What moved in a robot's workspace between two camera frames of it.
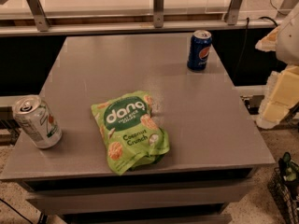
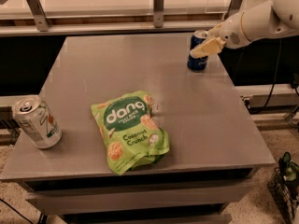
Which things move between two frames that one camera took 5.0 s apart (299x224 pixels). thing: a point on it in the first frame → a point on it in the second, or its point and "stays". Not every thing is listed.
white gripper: x=289 y=41 → x=231 y=31
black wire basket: x=286 y=196 stays
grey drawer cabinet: x=210 y=119 stays
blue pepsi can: x=199 y=49 stays
